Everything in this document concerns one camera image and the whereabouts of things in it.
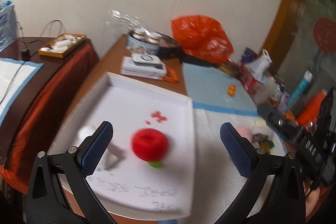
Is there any green yellow scrub sponge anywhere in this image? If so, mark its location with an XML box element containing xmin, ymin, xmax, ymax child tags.
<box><xmin>258</xmin><ymin>140</ymin><xmax>275</xmax><ymax>154</ymax></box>

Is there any red plush apple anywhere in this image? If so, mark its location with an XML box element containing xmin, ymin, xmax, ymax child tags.
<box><xmin>131</xmin><ymin>128</ymin><xmax>169</xmax><ymax>169</ymax></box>

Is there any person's right hand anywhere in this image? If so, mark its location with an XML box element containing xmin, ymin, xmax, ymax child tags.
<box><xmin>303</xmin><ymin>181</ymin><xmax>321</xmax><ymax>219</ymax></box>

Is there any orange thread spool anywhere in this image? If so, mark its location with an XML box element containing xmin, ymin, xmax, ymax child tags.
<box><xmin>296</xmin><ymin>89</ymin><xmax>327</xmax><ymax>126</ymax></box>

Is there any white blue absorbent pad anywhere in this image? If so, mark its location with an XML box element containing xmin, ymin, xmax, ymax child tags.
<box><xmin>183</xmin><ymin>108</ymin><xmax>287</xmax><ymax>224</ymax></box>

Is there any yellow round sponge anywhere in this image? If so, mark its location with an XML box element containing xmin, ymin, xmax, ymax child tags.
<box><xmin>253</xmin><ymin>118</ymin><xmax>268</xmax><ymax>131</ymax></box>

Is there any teal tube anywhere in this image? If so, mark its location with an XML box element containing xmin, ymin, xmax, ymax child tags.
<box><xmin>286</xmin><ymin>70</ymin><xmax>313</xmax><ymax>110</ymax></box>

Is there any translucent plastic cup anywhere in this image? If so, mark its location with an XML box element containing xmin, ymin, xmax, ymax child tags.
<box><xmin>254</xmin><ymin>77</ymin><xmax>277</xmax><ymax>105</ymax></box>

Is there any white cardboard box lid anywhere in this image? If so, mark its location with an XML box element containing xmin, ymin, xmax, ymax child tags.
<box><xmin>49</xmin><ymin>73</ymin><xmax>195</xmax><ymax>221</ymax></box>

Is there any small orange tangerine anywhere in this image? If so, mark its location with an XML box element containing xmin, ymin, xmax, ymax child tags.
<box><xmin>227</xmin><ymin>85</ymin><xmax>236</xmax><ymax>97</ymax></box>

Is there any white plastic bag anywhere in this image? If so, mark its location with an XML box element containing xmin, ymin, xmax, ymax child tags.
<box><xmin>245</xmin><ymin>49</ymin><xmax>272</xmax><ymax>82</ymax></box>

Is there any light blue pad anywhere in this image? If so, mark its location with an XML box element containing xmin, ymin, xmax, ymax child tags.
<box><xmin>182</xmin><ymin>63</ymin><xmax>257</xmax><ymax>117</ymax></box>

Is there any metal bowl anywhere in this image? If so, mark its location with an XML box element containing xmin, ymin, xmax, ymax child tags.
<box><xmin>216</xmin><ymin>58</ymin><xmax>240</xmax><ymax>78</ymax></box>

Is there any yellow tray with items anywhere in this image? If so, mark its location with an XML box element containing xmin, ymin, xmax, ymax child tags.
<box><xmin>38</xmin><ymin>33</ymin><xmax>87</xmax><ymax>59</ymax></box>

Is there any white power bank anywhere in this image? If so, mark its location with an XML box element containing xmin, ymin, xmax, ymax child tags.
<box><xmin>131</xmin><ymin>53</ymin><xmax>162</xmax><ymax>69</ymax></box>

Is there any orange plastic bag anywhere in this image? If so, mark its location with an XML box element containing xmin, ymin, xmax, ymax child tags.
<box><xmin>171</xmin><ymin>15</ymin><xmax>234</xmax><ymax>64</ymax></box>

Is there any round tin with bottles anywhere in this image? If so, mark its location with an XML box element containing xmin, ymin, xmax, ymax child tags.
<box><xmin>126</xmin><ymin>28</ymin><xmax>162</xmax><ymax>55</ymax></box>

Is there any large water bottle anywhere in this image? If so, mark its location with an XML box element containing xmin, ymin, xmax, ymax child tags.
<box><xmin>0</xmin><ymin>1</ymin><xmax>17</xmax><ymax>51</ymax></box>

